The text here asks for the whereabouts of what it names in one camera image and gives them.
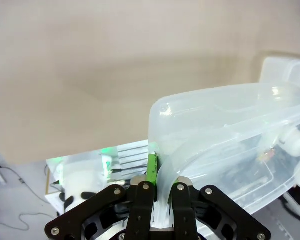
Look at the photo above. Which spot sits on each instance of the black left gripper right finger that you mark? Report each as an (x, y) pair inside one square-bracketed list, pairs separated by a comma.
[(215, 212)]

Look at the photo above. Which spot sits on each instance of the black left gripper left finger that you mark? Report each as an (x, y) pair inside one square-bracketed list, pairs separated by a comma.
[(107, 212)]

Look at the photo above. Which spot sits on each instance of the translucent plastic basket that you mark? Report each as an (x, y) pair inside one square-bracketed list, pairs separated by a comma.
[(215, 125), (277, 70)]

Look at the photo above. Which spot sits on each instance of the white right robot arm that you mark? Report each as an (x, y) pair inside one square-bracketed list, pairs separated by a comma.
[(297, 142)]

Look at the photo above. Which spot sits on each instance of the clear bottle with pink label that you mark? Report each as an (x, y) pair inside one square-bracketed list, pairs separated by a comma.
[(267, 153)]

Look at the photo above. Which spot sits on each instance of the aluminium table frame rail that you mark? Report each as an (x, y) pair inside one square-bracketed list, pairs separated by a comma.
[(132, 160)]

